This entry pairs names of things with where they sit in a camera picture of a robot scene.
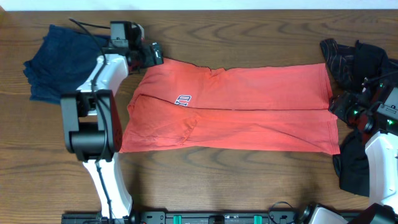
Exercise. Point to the black clothes pile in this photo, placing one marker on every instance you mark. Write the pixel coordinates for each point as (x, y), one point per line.
(365, 70)

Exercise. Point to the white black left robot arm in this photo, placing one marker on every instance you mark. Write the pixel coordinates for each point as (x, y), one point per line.
(93, 132)

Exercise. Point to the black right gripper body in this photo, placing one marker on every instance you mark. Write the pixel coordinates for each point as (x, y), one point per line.
(348, 109)

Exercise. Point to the folded navy blue garment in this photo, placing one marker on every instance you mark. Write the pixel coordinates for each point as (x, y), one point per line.
(63, 62)

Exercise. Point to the orange printed t-shirt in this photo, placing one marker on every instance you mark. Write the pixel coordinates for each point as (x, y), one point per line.
(179, 105)

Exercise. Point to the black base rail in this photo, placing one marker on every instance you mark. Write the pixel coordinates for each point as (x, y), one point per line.
(271, 217)

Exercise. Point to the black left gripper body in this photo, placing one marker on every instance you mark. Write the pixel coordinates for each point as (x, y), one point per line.
(145, 58)

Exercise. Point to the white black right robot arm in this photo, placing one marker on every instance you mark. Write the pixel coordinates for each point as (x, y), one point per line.
(378, 123)

